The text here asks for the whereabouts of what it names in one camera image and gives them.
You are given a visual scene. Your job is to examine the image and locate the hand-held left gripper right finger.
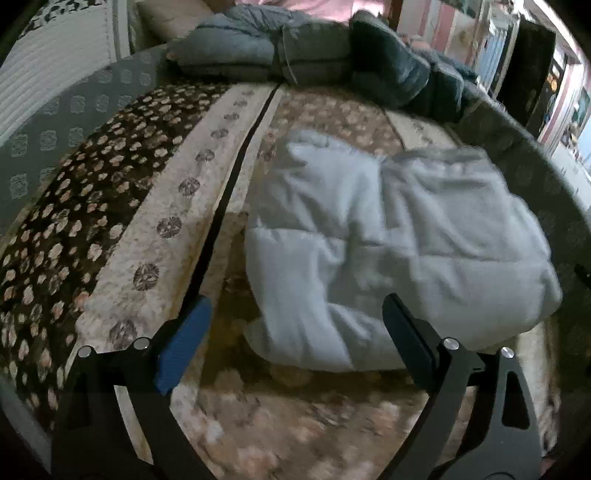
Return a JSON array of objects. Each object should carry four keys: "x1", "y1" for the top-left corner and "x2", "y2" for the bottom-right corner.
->
[{"x1": 382, "y1": 292, "x2": 544, "y2": 480}]

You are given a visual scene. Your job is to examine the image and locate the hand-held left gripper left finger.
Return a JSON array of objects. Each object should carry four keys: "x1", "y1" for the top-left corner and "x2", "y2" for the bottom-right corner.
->
[{"x1": 51, "y1": 294, "x2": 218, "y2": 480}]

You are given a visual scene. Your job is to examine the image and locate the white padded jacket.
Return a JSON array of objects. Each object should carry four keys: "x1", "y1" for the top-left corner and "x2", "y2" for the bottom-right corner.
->
[{"x1": 242, "y1": 128, "x2": 564, "y2": 373}]

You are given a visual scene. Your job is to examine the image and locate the floral brown beige bed blanket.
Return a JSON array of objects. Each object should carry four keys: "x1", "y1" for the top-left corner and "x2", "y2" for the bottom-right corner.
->
[{"x1": 0, "y1": 80, "x2": 563, "y2": 480}]

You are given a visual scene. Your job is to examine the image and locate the grey patterned bedsheet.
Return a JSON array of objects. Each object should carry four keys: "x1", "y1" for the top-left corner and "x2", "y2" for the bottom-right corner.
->
[{"x1": 0, "y1": 45, "x2": 185, "y2": 232}]

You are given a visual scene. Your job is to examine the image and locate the dark tall cabinet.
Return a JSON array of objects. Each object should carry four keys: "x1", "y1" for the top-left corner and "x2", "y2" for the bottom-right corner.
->
[{"x1": 500, "y1": 13, "x2": 558, "y2": 138}]

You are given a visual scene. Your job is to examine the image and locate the white slatted furniture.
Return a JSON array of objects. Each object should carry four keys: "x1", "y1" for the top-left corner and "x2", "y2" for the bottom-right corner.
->
[{"x1": 475, "y1": 0, "x2": 518, "y2": 88}]

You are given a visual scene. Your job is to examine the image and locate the beige pillow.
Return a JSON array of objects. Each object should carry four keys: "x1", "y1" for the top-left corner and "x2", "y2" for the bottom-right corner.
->
[{"x1": 137, "y1": 0, "x2": 219, "y2": 48}]

